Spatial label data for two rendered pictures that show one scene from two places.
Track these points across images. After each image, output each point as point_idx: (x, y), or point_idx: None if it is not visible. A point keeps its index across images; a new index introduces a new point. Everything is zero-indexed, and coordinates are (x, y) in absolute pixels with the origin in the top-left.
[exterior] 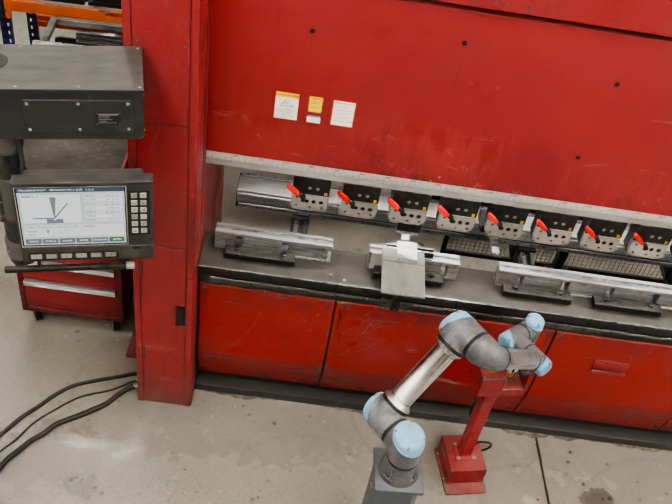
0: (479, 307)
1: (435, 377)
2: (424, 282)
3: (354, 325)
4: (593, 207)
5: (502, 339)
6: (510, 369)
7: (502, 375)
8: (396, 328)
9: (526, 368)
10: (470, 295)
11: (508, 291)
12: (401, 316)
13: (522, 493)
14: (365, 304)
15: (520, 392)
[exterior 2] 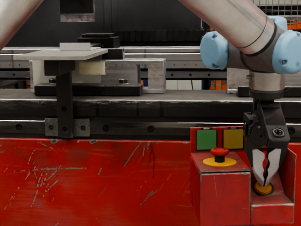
0: (200, 109)
1: (6, 6)
2: (92, 53)
3: (17, 186)
4: None
5: (204, 43)
6: (258, 167)
7: (240, 167)
8: (82, 182)
9: (240, 19)
10: (185, 97)
11: (246, 85)
12: (83, 153)
13: None
14: (24, 137)
15: (289, 213)
